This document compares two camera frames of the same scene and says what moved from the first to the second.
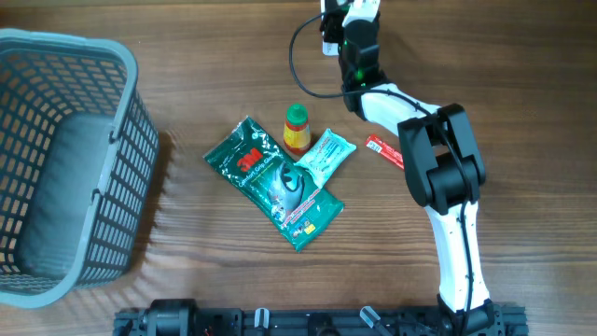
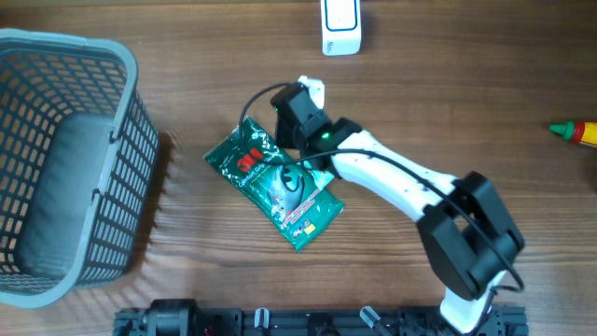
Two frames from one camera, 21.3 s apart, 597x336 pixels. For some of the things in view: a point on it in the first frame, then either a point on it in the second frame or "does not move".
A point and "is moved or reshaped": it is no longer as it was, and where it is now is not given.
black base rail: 502,320 does not move
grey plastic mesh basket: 78,165 does not move
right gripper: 328,22 → 282,129
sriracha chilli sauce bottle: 297,133 is moved or reshaped
